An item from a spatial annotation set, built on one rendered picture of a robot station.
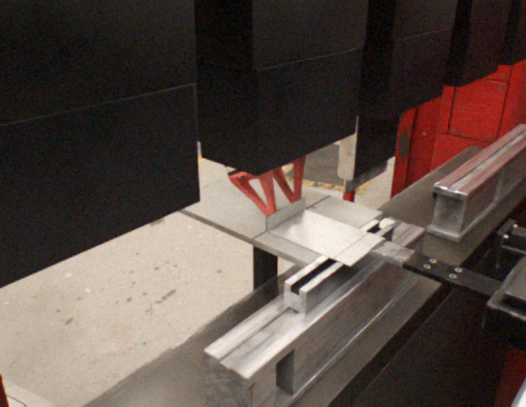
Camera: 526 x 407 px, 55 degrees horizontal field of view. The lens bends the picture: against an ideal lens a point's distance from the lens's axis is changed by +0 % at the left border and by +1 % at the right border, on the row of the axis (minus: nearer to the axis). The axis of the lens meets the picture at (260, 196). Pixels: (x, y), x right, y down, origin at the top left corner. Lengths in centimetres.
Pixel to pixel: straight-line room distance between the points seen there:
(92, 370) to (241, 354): 150
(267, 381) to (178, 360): 16
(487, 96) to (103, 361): 155
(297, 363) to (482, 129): 103
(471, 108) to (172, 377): 109
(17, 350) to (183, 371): 157
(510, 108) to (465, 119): 12
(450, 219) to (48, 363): 156
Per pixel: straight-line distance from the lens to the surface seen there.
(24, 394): 158
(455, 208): 95
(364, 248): 64
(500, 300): 55
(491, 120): 146
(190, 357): 67
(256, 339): 54
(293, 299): 57
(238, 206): 73
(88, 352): 208
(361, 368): 66
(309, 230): 67
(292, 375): 58
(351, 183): 59
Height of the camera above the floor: 132
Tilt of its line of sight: 25 degrees down
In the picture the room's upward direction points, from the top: straight up
